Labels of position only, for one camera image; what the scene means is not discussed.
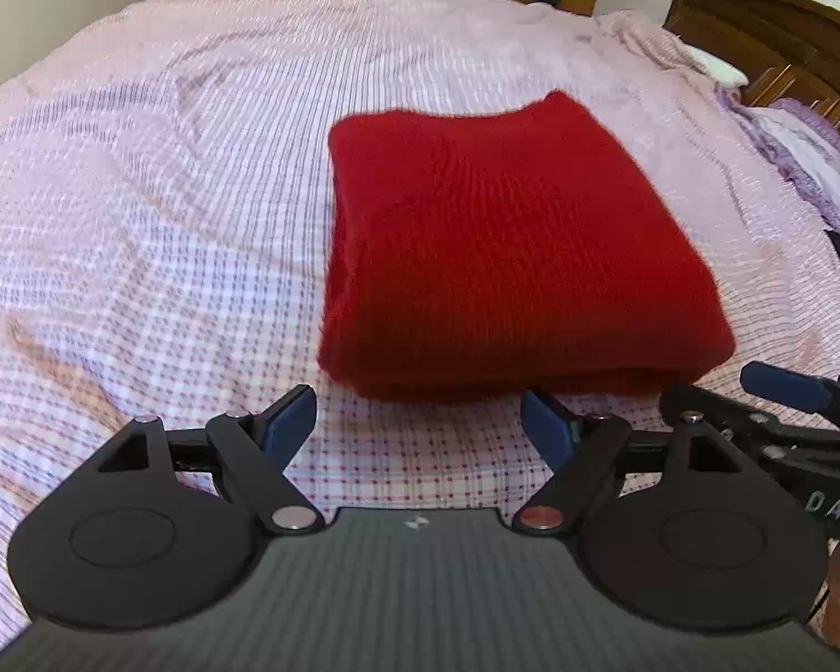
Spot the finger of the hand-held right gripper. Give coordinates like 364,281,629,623
739,361,840,430
659,384,802,445

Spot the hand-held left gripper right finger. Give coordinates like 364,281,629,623
512,387,750,534

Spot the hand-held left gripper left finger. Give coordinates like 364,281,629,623
84,384,326,534

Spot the red knitted sweater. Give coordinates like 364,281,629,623
317,90,738,403

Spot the purple ruffled cloth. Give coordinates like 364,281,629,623
715,82,840,240

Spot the bed with pink checked sheet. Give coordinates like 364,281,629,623
0,0,840,645

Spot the white pillow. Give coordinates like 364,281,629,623
684,42,750,90

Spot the dark wooden headboard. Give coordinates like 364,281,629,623
664,0,840,150

